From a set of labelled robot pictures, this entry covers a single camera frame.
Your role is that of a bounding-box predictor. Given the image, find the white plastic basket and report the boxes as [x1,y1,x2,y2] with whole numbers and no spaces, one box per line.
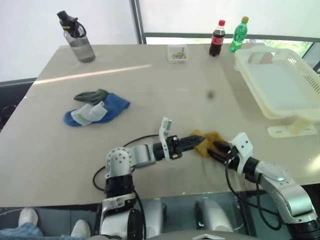
[233,45,320,120]

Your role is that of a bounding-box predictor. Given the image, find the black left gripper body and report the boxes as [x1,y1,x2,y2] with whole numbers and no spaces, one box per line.
[166,134,185,160]

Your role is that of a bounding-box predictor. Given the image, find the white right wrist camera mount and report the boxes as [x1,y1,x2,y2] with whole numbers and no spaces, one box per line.
[227,132,254,175]

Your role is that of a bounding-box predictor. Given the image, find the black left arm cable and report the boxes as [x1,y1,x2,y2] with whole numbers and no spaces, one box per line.
[92,134,161,194]

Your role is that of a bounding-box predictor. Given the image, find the cola bottle red cap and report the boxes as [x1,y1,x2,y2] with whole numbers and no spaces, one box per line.
[208,19,227,58]

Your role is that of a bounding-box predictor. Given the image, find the silver robot chest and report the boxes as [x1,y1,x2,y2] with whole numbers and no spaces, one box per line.
[147,231,251,240]

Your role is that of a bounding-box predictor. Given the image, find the yellow-brown cloth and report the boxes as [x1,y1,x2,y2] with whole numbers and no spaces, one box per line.
[191,129,227,159]

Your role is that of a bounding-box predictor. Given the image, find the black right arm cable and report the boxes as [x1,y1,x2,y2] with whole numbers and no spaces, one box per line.
[224,159,282,231]

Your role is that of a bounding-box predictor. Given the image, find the red and black floor cables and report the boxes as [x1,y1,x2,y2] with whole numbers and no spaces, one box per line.
[0,104,17,121]

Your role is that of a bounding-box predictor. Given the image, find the blue jeans leg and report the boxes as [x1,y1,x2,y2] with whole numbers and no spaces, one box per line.
[0,223,44,240]

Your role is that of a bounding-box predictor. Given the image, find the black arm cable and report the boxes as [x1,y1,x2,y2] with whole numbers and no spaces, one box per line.
[92,134,161,194]
[224,159,282,231]

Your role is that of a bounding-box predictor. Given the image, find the clear box of colourful bits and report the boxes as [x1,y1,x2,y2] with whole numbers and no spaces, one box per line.
[166,44,189,64]

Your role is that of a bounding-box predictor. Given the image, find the grey water bottle black lid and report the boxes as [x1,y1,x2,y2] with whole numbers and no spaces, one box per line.
[56,10,96,64]

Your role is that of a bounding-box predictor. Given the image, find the white shoe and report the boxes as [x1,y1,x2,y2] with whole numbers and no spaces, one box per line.
[19,207,39,227]
[70,219,92,239]

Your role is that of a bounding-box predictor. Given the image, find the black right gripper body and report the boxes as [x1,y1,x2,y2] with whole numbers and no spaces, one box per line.
[224,146,240,168]

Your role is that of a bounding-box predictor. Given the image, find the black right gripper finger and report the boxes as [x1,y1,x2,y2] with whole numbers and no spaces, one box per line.
[212,140,230,149]
[208,149,227,163]

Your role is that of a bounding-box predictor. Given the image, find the dark green sock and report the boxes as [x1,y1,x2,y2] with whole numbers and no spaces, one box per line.
[73,88,110,106]

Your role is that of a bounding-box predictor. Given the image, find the light grey sock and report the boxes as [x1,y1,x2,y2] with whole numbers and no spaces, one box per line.
[70,100,108,127]

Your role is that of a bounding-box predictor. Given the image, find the cream plastic basket stand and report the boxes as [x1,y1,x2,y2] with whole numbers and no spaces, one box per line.
[267,116,318,139]

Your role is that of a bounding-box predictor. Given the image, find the green soda bottle yellow cap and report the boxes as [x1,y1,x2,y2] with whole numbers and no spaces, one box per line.
[229,16,250,54]

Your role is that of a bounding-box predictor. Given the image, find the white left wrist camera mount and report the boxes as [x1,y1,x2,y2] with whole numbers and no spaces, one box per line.
[158,116,173,160]

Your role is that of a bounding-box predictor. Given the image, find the blue sock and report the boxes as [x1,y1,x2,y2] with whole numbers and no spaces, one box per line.
[62,92,131,128]

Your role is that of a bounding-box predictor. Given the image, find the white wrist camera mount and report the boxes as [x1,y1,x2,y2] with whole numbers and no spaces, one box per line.
[158,116,173,160]
[227,132,254,175]

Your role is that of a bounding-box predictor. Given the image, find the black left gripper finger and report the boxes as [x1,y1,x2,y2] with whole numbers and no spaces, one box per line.
[179,135,206,145]
[180,138,206,152]

